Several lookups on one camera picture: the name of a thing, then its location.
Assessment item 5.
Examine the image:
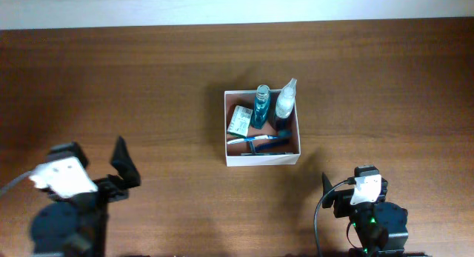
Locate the green white soap box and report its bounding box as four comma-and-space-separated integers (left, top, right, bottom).
227, 105, 253, 138

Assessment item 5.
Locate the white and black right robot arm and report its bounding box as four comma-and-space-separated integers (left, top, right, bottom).
315, 165, 409, 256

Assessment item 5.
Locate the teal mouthwash bottle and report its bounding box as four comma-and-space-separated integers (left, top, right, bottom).
251, 84, 270, 130

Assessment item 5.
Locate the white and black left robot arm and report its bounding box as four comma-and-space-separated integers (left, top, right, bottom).
28, 136, 141, 257

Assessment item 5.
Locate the teal toothpaste tube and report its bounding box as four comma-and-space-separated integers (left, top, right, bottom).
241, 152, 294, 156

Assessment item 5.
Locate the white cardboard box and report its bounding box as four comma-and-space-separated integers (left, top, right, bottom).
224, 90, 301, 167

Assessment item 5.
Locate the blue disposable razor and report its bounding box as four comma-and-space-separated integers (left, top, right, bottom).
250, 138, 290, 155

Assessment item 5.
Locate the blue white toothbrush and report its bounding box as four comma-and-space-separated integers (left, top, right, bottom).
227, 130, 292, 144

